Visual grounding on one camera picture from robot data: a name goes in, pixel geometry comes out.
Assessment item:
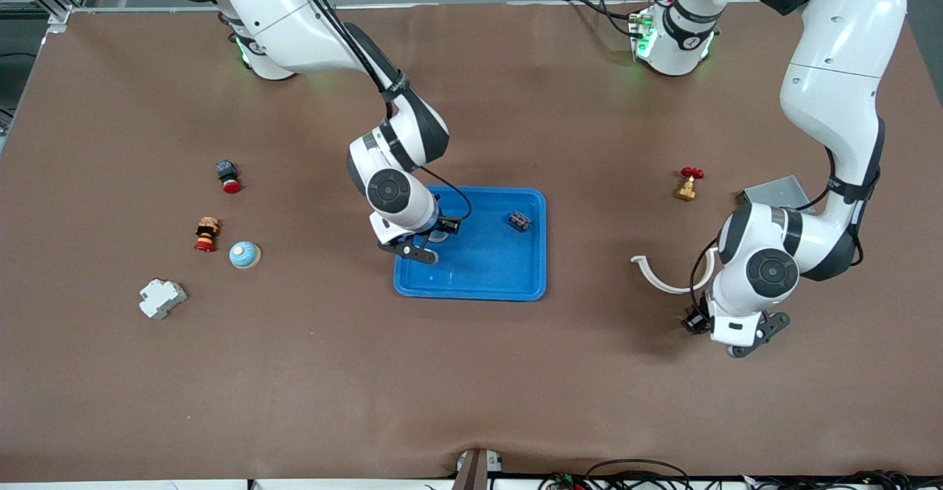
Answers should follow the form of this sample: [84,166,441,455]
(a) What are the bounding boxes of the blue plastic tray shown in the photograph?
[393,184,548,302]

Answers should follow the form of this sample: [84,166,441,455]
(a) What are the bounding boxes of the grey metal box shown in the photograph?
[735,175,811,211]

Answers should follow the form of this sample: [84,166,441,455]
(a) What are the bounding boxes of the brown table cover mat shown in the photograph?
[0,0,943,483]

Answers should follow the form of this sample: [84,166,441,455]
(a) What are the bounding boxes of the red emergency push button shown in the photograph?
[216,160,243,195]

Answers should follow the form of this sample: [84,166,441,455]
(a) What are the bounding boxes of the base connector plate green light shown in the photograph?
[628,5,658,61]

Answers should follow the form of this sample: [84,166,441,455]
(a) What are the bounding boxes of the white circuit breaker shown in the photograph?
[139,278,188,321]

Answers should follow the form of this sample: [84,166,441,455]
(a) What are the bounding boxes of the white curved plastic bracket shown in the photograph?
[630,246,720,295]

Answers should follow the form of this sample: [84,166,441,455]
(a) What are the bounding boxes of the brass valve red handle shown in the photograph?
[673,167,705,202]

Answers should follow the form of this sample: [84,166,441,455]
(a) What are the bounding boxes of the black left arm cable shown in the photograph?
[689,118,885,315]

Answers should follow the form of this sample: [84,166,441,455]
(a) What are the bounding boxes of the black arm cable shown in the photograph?
[689,118,885,315]
[282,0,473,223]

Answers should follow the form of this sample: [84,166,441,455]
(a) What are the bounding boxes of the black cable bundle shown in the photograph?
[538,459,693,490]
[744,469,943,490]

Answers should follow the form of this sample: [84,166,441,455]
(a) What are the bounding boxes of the red yellow black stacked switch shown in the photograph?
[194,216,221,253]

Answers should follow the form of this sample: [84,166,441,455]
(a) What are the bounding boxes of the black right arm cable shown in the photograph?
[282,0,473,223]

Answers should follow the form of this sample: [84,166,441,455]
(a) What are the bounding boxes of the black base cables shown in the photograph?
[564,0,640,38]

